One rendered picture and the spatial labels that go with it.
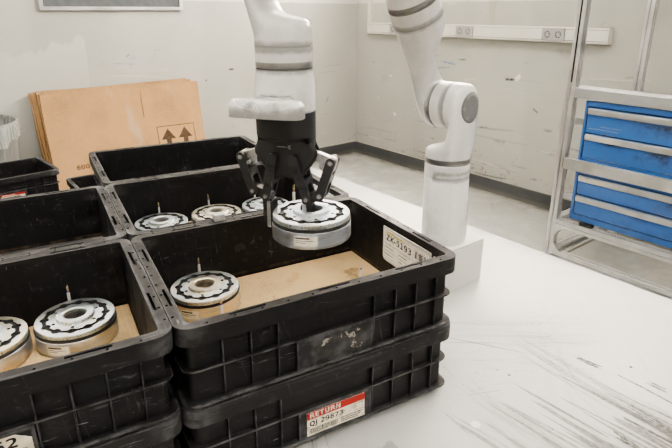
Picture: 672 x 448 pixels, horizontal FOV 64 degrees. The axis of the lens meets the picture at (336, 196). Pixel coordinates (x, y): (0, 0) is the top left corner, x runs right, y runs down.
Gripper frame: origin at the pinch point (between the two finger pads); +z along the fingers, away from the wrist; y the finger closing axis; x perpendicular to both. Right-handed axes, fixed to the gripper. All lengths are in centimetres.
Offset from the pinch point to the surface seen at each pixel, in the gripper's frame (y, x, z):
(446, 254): -20.4, -8.3, 7.0
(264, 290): 7.9, -8.2, 17.0
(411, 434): -18.0, 2.4, 29.9
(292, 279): 4.9, -13.0, 17.0
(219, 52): 173, -312, 5
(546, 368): -37, -18, 30
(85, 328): 24.5, 12.6, 14.0
